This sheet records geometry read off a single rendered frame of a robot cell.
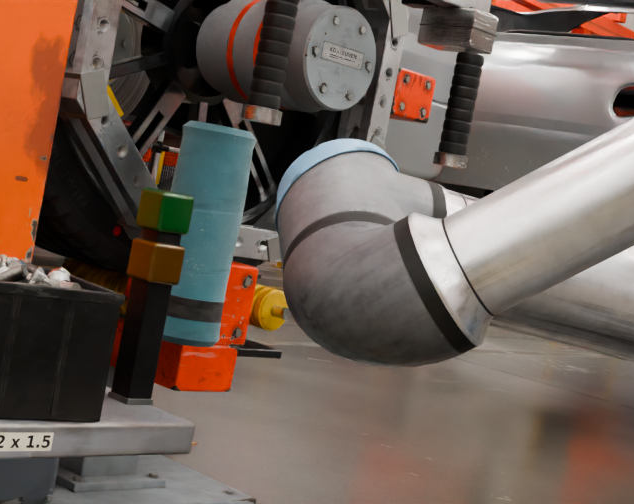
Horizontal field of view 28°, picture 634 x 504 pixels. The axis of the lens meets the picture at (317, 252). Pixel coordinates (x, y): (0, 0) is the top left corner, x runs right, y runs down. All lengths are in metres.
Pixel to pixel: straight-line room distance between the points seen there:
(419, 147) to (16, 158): 1.34
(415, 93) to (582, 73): 2.36
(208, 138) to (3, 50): 0.30
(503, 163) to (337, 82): 2.80
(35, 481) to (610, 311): 0.76
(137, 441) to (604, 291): 0.44
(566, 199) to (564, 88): 3.29
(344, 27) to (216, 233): 0.30
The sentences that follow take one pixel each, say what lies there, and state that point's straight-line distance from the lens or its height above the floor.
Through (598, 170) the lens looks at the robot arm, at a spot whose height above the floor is 0.74.
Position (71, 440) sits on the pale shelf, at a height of 0.44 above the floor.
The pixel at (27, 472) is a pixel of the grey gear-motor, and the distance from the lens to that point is 1.57.
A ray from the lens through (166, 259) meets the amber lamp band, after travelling 1.22.
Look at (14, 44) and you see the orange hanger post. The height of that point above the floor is 0.77.
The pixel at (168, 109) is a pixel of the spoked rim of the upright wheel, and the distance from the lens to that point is 1.69.
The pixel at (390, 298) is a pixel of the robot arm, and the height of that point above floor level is 0.62.
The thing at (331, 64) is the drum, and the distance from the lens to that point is 1.54.
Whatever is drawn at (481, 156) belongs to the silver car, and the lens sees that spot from 4.38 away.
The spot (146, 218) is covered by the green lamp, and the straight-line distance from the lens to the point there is 1.22.
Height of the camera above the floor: 0.69
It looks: 3 degrees down
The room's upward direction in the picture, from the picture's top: 11 degrees clockwise
